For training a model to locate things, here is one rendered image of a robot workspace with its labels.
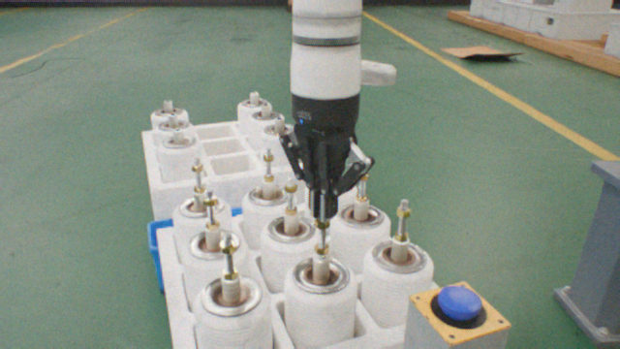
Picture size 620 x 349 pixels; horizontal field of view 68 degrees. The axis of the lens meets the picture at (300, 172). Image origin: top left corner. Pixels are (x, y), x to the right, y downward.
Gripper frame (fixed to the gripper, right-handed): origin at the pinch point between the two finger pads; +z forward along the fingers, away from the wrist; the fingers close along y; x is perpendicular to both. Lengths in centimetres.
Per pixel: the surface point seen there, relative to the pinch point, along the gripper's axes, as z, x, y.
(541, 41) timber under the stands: 30, 339, -83
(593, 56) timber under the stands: 30, 298, -38
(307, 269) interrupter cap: 10.5, -0.5, -2.1
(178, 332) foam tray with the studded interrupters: 17.7, -15.1, -11.7
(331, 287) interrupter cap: 10.5, -1.1, 2.7
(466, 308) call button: 2.8, -1.9, 19.8
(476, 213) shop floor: 36, 74, -9
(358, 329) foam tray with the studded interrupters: 19.6, 3.4, 4.1
